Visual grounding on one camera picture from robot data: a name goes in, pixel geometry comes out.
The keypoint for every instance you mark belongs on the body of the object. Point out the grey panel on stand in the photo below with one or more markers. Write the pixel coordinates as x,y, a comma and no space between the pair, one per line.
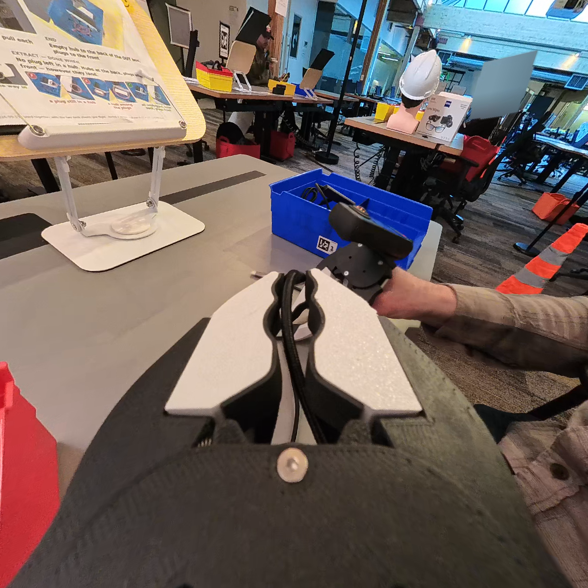
179,25

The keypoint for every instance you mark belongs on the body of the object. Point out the person's right forearm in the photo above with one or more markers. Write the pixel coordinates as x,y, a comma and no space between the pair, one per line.
528,321

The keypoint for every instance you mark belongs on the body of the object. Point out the white instruction sheet stand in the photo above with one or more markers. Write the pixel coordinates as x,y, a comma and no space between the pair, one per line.
193,119

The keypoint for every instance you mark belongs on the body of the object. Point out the orange floor bin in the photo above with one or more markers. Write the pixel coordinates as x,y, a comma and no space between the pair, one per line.
553,209

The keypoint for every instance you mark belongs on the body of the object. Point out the clear acrylic stand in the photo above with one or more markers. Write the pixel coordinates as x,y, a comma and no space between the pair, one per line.
156,183

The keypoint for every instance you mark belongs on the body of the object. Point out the printed instruction sheet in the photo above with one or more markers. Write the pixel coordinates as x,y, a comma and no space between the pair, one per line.
69,55

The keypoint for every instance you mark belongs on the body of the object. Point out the wooden top desk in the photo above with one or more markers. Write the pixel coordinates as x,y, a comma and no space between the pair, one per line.
390,131
239,94

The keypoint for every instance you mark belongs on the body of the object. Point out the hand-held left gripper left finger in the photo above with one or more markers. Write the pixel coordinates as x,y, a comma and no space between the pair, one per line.
225,367

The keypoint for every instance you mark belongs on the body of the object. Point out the white hard hat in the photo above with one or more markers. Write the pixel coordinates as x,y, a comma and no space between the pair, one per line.
420,76

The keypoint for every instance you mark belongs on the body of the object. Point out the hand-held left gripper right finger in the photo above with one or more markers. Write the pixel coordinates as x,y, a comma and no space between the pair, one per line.
363,367

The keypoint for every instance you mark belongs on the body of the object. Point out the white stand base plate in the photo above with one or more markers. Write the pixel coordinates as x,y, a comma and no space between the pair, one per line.
174,229

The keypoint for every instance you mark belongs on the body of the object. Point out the black stanchion post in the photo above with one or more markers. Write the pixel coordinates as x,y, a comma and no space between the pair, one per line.
340,92

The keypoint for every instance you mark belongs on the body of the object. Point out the blue plastic bin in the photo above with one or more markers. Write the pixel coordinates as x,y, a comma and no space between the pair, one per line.
294,216

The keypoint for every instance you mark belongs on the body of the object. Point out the pink mannequin head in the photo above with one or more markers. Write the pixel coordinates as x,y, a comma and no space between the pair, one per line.
402,119

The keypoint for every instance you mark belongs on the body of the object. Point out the white product box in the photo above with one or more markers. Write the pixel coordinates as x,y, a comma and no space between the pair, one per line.
443,115

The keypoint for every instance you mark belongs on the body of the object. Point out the wooden document stand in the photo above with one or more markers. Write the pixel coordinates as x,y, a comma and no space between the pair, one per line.
240,59

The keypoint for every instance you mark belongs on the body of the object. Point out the black office chair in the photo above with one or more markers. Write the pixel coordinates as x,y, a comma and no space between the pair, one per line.
468,174

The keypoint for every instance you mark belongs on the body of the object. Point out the orange traffic cone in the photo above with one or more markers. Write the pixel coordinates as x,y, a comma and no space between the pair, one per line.
542,266

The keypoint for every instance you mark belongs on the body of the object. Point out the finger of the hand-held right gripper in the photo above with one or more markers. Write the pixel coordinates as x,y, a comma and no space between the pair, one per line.
298,333
301,307

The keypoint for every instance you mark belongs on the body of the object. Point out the person's right hand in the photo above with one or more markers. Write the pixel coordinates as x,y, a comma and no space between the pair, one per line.
418,298

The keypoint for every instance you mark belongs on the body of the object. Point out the yellow red plastic bin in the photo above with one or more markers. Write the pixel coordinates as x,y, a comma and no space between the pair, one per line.
213,78

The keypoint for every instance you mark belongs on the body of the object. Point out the small yellow desk bin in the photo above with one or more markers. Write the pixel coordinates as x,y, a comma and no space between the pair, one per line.
281,87
385,111

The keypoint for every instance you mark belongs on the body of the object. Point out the red fabric bag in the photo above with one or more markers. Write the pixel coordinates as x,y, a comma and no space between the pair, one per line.
236,149
282,146

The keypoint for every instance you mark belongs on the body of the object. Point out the fiducial marker sign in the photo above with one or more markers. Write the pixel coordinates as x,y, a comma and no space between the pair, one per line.
224,40

